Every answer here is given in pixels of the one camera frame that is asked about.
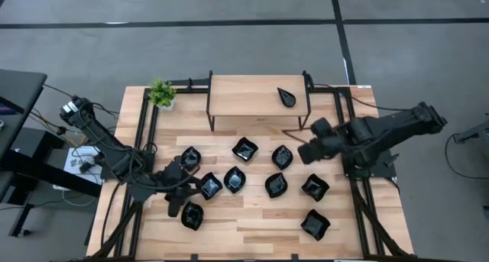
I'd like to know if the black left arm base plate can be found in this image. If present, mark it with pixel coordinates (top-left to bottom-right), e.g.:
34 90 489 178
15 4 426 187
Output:
99 154 154 180

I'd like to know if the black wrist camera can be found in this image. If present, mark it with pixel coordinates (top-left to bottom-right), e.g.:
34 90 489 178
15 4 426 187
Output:
296 141 320 166
166 192 186 218

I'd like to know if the white printed paper sheet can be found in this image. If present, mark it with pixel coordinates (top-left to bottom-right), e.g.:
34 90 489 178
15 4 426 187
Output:
63 146 103 186

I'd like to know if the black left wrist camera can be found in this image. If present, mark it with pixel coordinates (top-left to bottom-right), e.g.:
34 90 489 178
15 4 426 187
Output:
166 192 186 218

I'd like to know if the black floor cable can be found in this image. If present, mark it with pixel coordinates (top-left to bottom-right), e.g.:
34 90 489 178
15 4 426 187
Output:
444 133 489 180
42 83 121 115

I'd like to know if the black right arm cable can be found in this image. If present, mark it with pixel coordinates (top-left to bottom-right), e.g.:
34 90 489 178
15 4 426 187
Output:
316 82 419 112

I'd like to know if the dark laptop screen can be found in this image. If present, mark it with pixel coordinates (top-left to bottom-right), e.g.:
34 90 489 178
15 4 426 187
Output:
0 96 24 116

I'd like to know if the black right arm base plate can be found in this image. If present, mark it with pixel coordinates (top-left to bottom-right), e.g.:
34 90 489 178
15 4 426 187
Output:
341 149 398 180

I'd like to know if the green plant in white pot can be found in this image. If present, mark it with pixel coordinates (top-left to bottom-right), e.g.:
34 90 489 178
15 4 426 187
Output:
147 78 178 112

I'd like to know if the black desk leg frame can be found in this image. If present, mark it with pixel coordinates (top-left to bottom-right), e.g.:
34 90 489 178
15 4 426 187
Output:
0 127 103 238

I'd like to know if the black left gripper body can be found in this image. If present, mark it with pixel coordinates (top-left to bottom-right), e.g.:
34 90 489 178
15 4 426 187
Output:
162 159 194 192

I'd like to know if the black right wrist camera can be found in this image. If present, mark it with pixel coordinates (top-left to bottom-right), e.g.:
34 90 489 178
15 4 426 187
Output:
296 141 320 166

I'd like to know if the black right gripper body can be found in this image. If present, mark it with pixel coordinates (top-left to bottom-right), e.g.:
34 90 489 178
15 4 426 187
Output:
311 117 345 154

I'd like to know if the wooden shelf with black legs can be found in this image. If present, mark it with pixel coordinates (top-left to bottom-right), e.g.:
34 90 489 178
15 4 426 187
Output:
206 70 313 132

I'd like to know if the black teardrop mini plate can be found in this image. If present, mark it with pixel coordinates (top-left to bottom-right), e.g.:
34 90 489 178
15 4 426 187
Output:
277 86 297 108

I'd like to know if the black desk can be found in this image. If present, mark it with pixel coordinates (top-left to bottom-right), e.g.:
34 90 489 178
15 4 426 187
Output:
0 69 49 160

